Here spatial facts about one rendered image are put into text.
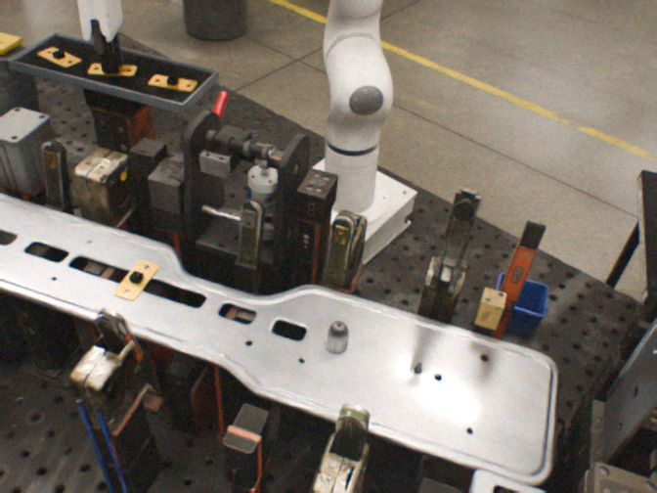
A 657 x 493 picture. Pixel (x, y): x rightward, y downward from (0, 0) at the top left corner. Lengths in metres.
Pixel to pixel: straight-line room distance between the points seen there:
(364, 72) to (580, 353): 0.75
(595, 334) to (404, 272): 0.45
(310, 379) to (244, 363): 0.10
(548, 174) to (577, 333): 1.81
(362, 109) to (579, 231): 1.88
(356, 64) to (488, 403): 0.64
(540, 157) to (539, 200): 0.35
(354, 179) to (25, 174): 0.66
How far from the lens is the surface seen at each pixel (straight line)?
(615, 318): 1.58
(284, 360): 0.94
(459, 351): 0.99
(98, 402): 0.91
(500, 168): 3.18
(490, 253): 1.61
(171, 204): 1.14
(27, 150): 1.24
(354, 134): 1.32
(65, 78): 1.28
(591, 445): 0.96
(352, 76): 1.19
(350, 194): 1.43
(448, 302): 1.02
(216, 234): 1.17
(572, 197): 3.14
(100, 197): 1.16
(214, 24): 4.01
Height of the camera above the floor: 1.75
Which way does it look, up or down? 43 degrees down
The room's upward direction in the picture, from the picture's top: 5 degrees clockwise
